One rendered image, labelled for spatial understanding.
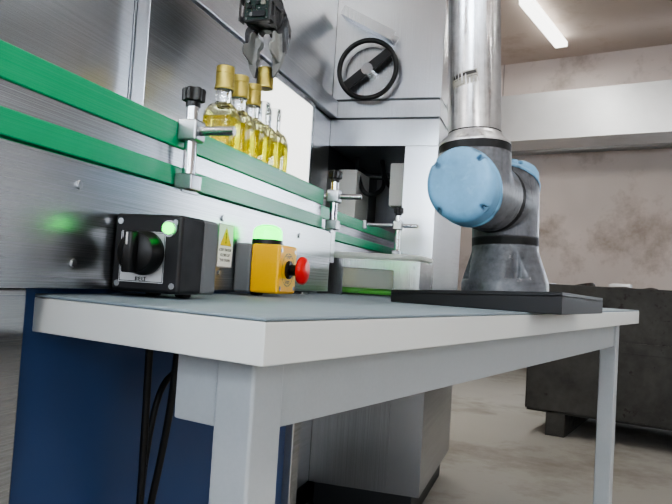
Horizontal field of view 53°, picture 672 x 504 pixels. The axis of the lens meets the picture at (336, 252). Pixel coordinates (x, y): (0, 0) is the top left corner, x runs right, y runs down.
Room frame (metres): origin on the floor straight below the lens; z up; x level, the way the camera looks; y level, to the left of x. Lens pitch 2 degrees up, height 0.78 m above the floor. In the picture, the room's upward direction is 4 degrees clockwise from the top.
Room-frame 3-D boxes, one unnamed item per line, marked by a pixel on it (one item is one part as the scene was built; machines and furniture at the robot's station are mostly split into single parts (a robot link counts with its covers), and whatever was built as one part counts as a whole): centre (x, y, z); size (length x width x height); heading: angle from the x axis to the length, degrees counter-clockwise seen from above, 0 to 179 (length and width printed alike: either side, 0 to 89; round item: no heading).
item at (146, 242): (0.67, 0.20, 0.79); 0.04 x 0.03 x 0.04; 73
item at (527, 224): (1.20, -0.29, 0.94); 0.13 x 0.12 x 0.14; 145
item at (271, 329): (1.56, 0.25, 0.73); 1.58 x 1.52 x 0.04; 147
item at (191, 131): (0.84, 0.17, 0.94); 0.07 x 0.04 x 0.13; 73
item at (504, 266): (1.20, -0.30, 0.82); 0.15 x 0.15 x 0.10
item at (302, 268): (0.98, 0.06, 0.79); 0.04 x 0.03 x 0.04; 163
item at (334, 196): (1.42, 0.03, 0.95); 0.17 x 0.03 x 0.12; 73
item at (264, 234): (0.99, 0.10, 0.84); 0.04 x 0.04 x 0.03
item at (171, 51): (1.64, 0.24, 1.15); 0.90 x 0.03 x 0.34; 163
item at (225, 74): (1.24, 0.23, 1.14); 0.04 x 0.04 x 0.04
